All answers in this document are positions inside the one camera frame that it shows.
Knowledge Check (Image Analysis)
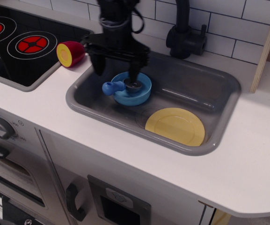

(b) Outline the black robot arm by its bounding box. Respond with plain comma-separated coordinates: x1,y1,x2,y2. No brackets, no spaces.
83,0,150,84

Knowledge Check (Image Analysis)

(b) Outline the grey dispenser panel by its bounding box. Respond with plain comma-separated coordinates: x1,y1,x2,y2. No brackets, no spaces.
88,175,151,225

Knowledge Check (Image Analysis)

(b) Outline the wooden side post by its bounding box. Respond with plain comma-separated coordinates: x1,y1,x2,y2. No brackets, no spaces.
250,0,270,94

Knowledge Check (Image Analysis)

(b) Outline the blue plastic bowl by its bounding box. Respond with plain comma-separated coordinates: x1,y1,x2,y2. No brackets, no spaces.
113,73,152,106

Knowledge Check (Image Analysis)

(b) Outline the black toy stovetop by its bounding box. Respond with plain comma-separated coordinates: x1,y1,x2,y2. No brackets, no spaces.
0,5,91,92

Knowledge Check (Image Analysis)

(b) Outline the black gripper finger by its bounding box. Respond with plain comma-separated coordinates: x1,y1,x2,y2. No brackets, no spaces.
128,61,141,83
89,53,106,75

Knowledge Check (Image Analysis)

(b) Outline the dark grey toy faucet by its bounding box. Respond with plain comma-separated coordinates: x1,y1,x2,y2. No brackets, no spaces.
166,0,207,59

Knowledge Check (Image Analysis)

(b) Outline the toy oven door window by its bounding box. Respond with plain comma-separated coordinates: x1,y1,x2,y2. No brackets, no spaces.
0,158,45,207

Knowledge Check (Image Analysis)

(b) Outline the grey oven knob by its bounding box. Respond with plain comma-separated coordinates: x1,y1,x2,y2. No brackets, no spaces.
0,118,15,140

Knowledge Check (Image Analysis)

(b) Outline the red yellow toy fruit half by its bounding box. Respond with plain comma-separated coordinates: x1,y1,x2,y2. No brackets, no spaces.
56,41,85,68

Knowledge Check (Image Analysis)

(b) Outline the blue handled grey spoon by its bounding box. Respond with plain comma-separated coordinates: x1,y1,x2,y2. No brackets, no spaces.
102,78,143,96

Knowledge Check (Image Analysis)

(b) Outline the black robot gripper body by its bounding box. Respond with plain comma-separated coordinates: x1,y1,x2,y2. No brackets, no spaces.
82,22,150,66

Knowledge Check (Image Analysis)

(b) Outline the yellow plastic plate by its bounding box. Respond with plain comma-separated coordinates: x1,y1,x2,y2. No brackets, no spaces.
145,107,205,147

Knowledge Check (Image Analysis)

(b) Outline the dark grey cabinet handle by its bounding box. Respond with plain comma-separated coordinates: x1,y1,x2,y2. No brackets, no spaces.
66,183,86,222

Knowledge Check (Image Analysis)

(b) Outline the grey toy sink basin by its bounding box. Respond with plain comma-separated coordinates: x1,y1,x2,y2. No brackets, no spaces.
66,52,241,156

